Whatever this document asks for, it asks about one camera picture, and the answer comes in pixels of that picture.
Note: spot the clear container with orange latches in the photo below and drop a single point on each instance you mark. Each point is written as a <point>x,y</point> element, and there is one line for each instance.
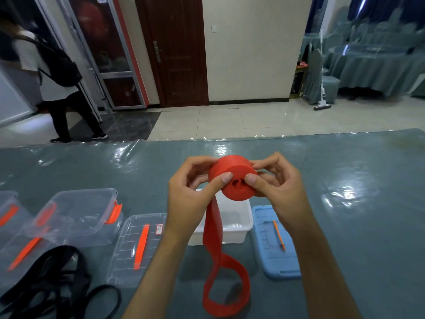
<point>11,212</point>
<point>79,215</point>

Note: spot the person's left hand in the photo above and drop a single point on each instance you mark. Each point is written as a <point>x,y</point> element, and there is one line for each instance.
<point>186,202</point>

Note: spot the clear plastic table cover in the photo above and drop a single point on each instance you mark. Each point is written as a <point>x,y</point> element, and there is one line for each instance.
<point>348,212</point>

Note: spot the blue curtain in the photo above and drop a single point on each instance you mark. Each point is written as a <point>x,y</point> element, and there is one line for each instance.
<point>381,6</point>

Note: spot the person's right thumb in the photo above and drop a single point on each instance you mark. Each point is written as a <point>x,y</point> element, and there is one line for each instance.
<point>257,184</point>

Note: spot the black backpack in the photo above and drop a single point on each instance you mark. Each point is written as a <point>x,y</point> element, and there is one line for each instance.
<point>63,69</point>

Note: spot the person's right forearm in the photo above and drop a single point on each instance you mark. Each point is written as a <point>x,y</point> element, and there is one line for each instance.
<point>322,275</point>

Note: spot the grey covered chair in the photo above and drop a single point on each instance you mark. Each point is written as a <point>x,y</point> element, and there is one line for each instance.
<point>315,79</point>

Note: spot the table with grey tablecloth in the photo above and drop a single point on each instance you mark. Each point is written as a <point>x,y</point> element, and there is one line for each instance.
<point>375,69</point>

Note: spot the person's left forearm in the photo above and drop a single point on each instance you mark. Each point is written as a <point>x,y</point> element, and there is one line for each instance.
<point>156,279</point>

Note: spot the row of grey covered chairs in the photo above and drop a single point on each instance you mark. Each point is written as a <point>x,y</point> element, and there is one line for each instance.
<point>368,29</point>

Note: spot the person's right hand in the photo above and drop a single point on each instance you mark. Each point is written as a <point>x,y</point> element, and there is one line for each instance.
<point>287,195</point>

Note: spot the brown wooden door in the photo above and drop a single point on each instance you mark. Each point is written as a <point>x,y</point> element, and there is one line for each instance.
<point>181,53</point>

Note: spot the black resistance bands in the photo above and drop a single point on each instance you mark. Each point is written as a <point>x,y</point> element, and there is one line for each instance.
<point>49,282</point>

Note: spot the glass door with metal frame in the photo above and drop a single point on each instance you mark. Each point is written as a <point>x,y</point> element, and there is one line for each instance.
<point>109,46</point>

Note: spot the red resistance band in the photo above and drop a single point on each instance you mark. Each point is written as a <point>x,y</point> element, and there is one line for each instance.
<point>237,169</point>

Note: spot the white stick vacuum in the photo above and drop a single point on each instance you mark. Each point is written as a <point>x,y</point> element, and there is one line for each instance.
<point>322,92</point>

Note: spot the blue plastic lid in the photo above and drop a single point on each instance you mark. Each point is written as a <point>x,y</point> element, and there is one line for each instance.
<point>270,255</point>

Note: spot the white plastic box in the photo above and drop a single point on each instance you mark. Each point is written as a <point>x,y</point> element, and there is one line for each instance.
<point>234,217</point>

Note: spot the person's left thumb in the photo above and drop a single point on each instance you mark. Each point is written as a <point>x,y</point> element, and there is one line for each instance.
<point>215,186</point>

